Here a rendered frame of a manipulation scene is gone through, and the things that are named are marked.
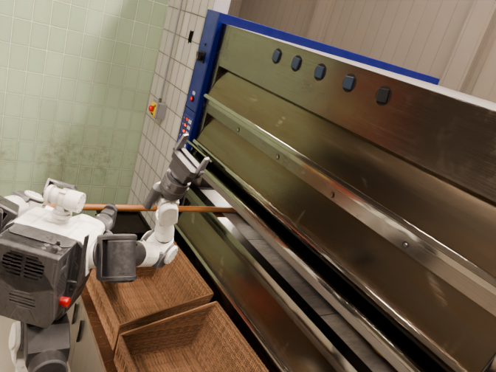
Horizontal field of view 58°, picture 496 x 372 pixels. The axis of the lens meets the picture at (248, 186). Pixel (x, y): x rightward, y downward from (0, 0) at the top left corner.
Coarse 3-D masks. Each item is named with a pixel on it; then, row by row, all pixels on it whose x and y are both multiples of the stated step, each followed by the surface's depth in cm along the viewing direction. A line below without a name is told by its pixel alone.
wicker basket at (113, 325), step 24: (168, 264) 264; (192, 264) 248; (96, 288) 234; (120, 288) 255; (144, 288) 260; (168, 288) 257; (192, 288) 241; (120, 312) 235; (144, 312) 240; (168, 312) 218
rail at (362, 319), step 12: (216, 180) 208; (228, 192) 199; (240, 204) 190; (252, 216) 182; (264, 228) 175; (276, 240) 168; (288, 252) 162; (300, 264) 156; (312, 276) 151; (360, 312) 135; (372, 324) 130; (384, 336) 126; (396, 348) 122; (408, 360) 119
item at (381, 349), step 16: (208, 176) 214; (224, 176) 231; (224, 192) 201; (240, 192) 215; (240, 208) 189; (256, 208) 201; (256, 224) 179; (272, 224) 188; (272, 240) 169; (288, 240) 178; (288, 256) 161; (304, 256) 168; (304, 272) 154; (320, 272) 159; (336, 272) 168; (320, 288) 147; (336, 288) 151; (352, 288) 160; (336, 304) 140; (352, 304) 144; (368, 304) 152; (352, 320) 135; (384, 320) 144; (368, 336) 129; (400, 336) 138; (384, 352) 124; (416, 352) 132; (400, 368) 120; (432, 368) 126
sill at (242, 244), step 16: (192, 192) 259; (224, 224) 228; (240, 240) 217; (256, 256) 206; (272, 272) 197; (272, 288) 192; (288, 288) 188; (288, 304) 182; (304, 304) 180; (304, 320) 174; (320, 320) 172; (320, 336) 166; (336, 336) 166; (336, 352) 159; (352, 352) 160; (352, 368) 153; (368, 368) 154
